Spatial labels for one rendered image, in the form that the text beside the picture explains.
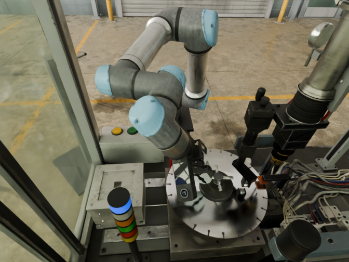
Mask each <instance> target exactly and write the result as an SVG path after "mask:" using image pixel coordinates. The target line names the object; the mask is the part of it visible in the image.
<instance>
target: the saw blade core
mask: <svg viewBox="0 0 349 262"><path fill-rule="evenodd" d="M210 150H211V152H210ZM220 152H221V153H220ZM203 153H204V152H203ZM231 154H232V153H230V152H227V151H224V150H219V149H207V154H205V153H204V162H205V164H206V162H207V161H208V162H209V165H210V166H211V168H212V170H215V167H214V166H215V165H217V166H218V170H219V171H221V172H223V173H225V174H227V175H228V176H233V177H234V179H231V180H232V182H233V192H232V194H231V196H230V197H229V198H228V199H226V200H223V201H214V200H211V199H209V198H207V197H206V196H205V195H204V194H203V193H202V192H201V190H200V187H199V182H195V186H196V192H197V198H196V199H195V200H193V201H187V202H180V201H178V197H177V191H176V184H175V177H174V173H173V166H172V167H171V169H170V171H169V173H168V176H167V181H166V184H171V185H166V191H167V196H168V195H171V194H172V196H168V200H169V203H170V205H171V207H172V208H173V207H174V208H173V210H174V212H175V213H176V215H177V216H178V217H179V218H180V219H182V218H183V216H185V217H184V218H183V219H182V221H183V222H184V223H185V224H186V225H188V226H189V227H190V228H192V229H193V228H194V226H195V225H196V226H195V228H194V230H195V231H197V232H199V233H201V234H204V235H207V236H208V230H209V231H210V232H209V237H213V238H220V239H223V234H222V233H224V238H225V239H230V238H236V237H238V235H239V236H242V235H245V234H248V233H249V232H251V231H252V230H253V229H255V228H256V227H257V226H258V225H259V224H260V222H261V221H262V220H263V218H264V216H265V213H266V210H267V203H268V199H267V191H266V187H265V185H261V184H260V182H259V180H258V179H256V181H255V182H253V183H252V184H251V186H250V188H248V187H241V180H242V177H243V176H242V175H241V174H240V173H239V172H238V171H237V170H236V168H235V167H234V166H233V165H232V162H233V161H234V160H235V159H238V156H237V155H235V154H232V156H231ZM244 164H245V165H246V166H247V167H248V168H250V167H251V165H250V164H249V163H247V162H246V161H245V162H244ZM250 170H251V171H252V172H253V173H254V174H255V175H256V176H259V174H258V173H257V171H256V170H255V169H254V168H253V167H251V168H250ZM171 174H172V175H171ZM260 186H261V187H260ZM263 197H264V198H263ZM175 206H177V207H175ZM261 208H263V209H261ZM256 218H258V219H256ZM248 226H249V227H248ZM250 229H251V230H250ZM236 231H238V233H237V232H236Z"/></svg>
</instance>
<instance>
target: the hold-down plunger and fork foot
mask: <svg viewBox="0 0 349 262"><path fill-rule="evenodd" d="M245 160H246V158H240V157H238V159H235V160H234V161H233V162H232V165H233V166H234V167H235V168H236V170H237V171H238V172H239V173H240V174H241V175H242V176H243V177H242V180H241V187H244V184H245V182H246V181H248V188H250V186H251V184H252V183H253V182H255V181H256V179H257V178H258V177H257V176H256V175H255V174H254V173H253V172H252V171H251V170H250V169H249V168H248V167H247V166H246V165H245V164H244V162H245Z"/></svg>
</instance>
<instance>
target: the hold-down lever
mask: <svg viewBox="0 0 349 262"><path fill-rule="evenodd" d="M265 92H266V89H265V88H264V87H260V88H258V90H257V93H256V96H255V99H256V101H261V98H262V97H263V96H264V95H265Z"/></svg>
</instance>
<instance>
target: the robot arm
mask: <svg viewBox="0 0 349 262"><path fill-rule="evenodd" d="M218 30H219V17H218V14H217V12H216V11H214V10H208V9H197V8H186V7H177V6H176V7H170V8H167V9H164V10H162V11H160V12H158V13H157V14H155V15H154V16H153V17H152V18H151V19H150V20H149V21H148V22H147V24H146V28H145V30H144V31H143V33H142V34H141V35H140V36H139V37H138V38H137V39H136V41H135V42H134V43H133V44H132V45H131V46H130V47H129V49H128V50H127V51H126V52H125V53H124V54H123V56H122V57H121V58H120V59H119V60H118V61H117V62H116V64H115V65H110V64H109V65H101V66H99V67H98V69H97V71H96V74H95V84H96V88H97V90H98V91H99V92H101V93H103V94H106V95H110V96H112V97H115V96H116V97H122V98H128V99H133V100H137V101H136V103H135V105H133V106H132V107H131V109H130V111H129V120H130V123H131V124H132V125H133V126H134V128H135V129H136V130H137V131H138V132H139V133H140V134H141V135H142V136H144V137H145V138H147V139H148V140H149V141H150V142H151V143H152V144H153V145H154V146H156V147H157V148H158V149H159V150H160V151H161V152H162V153H163V154H165V155H166V156H168V157H169V158H170V159H172V166H173V173H174V179H175V184H176V191H177V197H178V201H180V202H187V201H193V200H195V199H196V198H197V192H196V186H195V182H199V183H202V184H208V183H210V182H211V181H212V168H211V166H210V165H209V162H208V161H207V162H206V164H205V162H204V153H205V154H207V148H206V146H205V145H204V144H203V142H202V141H201V140H200V139H196V140H194V139H193V138H192V137H191V135H190V134H189V133H188V132H187V131H186V129H182V128H181V127H180V126H179V124H178V123H180V122H181V121H182V119H183V112H182V109H181V107H187V108H192V109H197V110H204V109H205V107H206V104H207V101H208V98H209V93H210V90H209V89H207V86H206V85H205V78H206V68H207V58H208V52H209V51H210V50H211V49H212V47H213V46H215V45H216V43H217V39H218ZM169 41H175V42H182V43H184V49H185V50H186V51H187V85H186V86H185V83H186V76H185V74H184V72H183V71H182V70H181V69H180V68H179V67H177V66H175V65H170V64H169V65H166V66H163V67H161V69H160V70H159V71H158V72H157V73H156V72H149V71H146V70H147V69H148V67H149V66H150V64H151V63H152V61H153V60H154V58H155V57H156V55H157V53H158V52H159V50H160V49H161V47H162V46H163V45H165V44H167V43H168V42H169ZM197 141H198V145H196V144H195V143H197ZM202 145H203V146H204V149H203V148H202ZM203 152H204V153H203Z"/></svg>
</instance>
